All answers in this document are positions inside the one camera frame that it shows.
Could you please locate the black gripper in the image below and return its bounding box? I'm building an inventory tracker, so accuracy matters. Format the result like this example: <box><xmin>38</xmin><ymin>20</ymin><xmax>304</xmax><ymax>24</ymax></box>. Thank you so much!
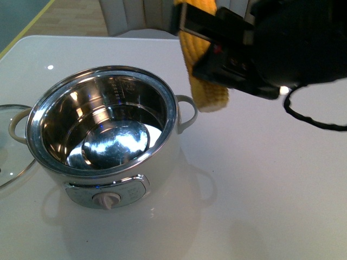
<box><xmin>171</xmin><ymin>0</ymin><xmax>346</xmax><ymax>100</ymax></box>

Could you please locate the yellow corn cob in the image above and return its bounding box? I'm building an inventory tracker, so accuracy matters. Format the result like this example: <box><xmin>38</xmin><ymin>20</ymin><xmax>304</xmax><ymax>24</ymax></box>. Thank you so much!
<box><xmin>173</xmin><ymin>0</ymin><xmax>230</xmax><ymax>113</ymax></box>

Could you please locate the glass pot lid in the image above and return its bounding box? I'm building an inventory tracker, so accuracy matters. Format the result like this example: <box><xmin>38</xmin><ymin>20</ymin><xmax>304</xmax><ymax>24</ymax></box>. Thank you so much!
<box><xmin>1</xmin><ymin>104</ymin><xmax>35</xmax><ymax>189</ymax></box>

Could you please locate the white electric cooking pot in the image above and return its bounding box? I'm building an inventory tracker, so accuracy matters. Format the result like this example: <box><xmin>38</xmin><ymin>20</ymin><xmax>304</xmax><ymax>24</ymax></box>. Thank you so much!
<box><xmin>9</xmin><ymin>66</ymin><xmax>197</xmax><ymax>210</ymax></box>

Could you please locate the left beige upholstered chair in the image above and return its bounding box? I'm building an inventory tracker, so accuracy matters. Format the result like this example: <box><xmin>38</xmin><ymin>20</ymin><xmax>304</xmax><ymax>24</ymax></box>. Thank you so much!
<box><xmin>99</xmin><ymin>0</ymin><xmax>177</xmax><ymax>39</ymax></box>

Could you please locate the black cable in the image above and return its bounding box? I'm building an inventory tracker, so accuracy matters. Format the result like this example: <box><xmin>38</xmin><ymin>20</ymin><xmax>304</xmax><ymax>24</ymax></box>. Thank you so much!
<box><xmin>283</xmin><ymin>85</ymin><xmax>347</xmax><ymax>132</ymax></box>

